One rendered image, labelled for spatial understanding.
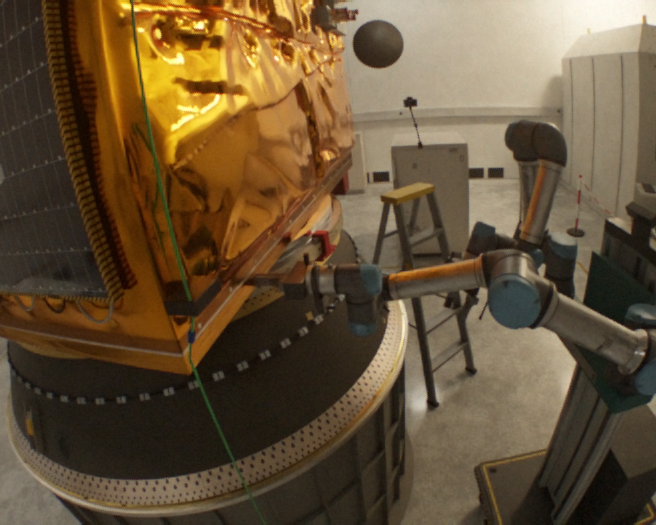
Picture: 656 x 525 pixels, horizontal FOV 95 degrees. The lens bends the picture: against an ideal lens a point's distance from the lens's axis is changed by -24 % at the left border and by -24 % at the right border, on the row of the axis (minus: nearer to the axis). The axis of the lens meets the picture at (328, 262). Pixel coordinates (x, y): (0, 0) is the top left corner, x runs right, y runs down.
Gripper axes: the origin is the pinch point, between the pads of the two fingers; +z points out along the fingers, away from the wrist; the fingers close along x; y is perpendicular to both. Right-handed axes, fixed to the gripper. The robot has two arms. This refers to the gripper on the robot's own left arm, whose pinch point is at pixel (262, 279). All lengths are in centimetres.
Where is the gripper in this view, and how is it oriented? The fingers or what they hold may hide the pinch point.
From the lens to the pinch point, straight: 105.6
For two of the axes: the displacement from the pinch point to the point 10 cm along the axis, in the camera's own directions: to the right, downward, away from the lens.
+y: -1.2, -9.0, -4.1
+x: -2.2, 4.3, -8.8
